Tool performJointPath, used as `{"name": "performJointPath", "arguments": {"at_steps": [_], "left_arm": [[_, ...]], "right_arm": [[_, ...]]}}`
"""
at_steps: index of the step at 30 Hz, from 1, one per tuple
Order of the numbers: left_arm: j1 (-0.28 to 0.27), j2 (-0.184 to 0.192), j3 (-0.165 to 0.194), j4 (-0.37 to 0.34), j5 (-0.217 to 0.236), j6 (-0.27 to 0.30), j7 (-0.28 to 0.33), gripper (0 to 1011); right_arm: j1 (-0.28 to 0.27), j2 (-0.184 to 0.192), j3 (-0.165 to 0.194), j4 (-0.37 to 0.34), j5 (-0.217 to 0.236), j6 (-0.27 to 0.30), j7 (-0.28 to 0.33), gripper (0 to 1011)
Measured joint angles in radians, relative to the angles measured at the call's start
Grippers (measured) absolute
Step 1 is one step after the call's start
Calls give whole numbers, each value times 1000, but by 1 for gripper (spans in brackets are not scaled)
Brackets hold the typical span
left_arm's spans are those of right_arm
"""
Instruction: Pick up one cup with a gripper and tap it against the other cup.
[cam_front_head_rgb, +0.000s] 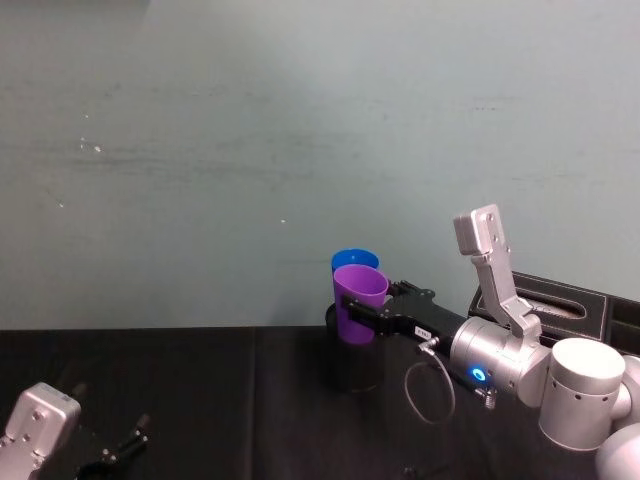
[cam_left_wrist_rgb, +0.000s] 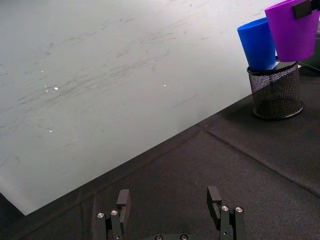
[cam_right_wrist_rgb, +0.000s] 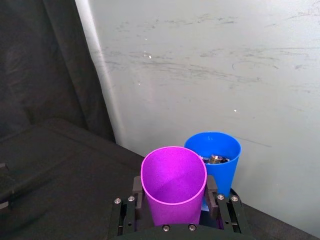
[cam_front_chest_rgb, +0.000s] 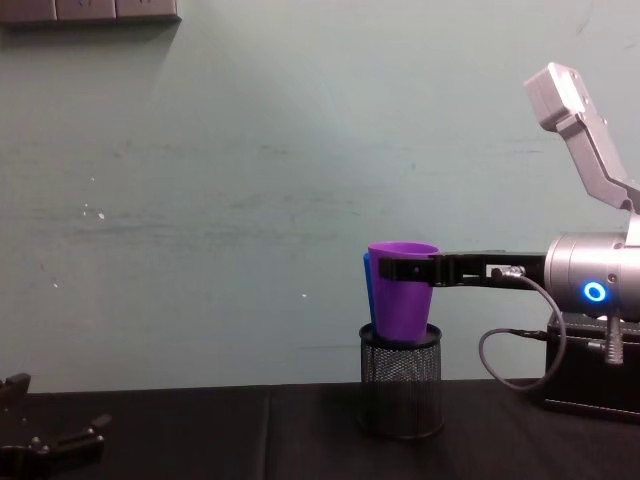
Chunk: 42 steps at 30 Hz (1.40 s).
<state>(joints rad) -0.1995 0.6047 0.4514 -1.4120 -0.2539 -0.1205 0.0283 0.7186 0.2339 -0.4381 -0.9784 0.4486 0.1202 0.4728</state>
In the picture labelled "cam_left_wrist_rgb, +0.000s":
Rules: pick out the purple plastic cup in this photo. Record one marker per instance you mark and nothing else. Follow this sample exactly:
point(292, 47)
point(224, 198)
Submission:
point(292, 37)

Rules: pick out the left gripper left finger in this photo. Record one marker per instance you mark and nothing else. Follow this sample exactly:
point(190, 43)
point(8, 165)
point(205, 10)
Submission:
point(123, 200)

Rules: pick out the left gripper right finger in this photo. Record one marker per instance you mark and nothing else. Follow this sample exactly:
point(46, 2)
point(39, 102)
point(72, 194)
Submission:
point(214, 200)

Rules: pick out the blue plastic cup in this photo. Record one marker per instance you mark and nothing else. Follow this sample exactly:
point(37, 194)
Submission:
point(257, 45)

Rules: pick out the black table cloth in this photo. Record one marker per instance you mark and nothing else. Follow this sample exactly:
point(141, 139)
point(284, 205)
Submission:
point(200, 175)

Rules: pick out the black mesh pen holder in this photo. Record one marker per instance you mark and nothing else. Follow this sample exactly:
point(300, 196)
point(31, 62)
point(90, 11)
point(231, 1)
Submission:
point(276, 97)

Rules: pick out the pale wall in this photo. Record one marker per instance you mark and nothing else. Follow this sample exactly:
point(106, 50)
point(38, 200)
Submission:
point(100, 75)

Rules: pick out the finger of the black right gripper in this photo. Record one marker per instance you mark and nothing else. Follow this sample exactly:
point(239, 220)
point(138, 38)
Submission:
point(303, 10)

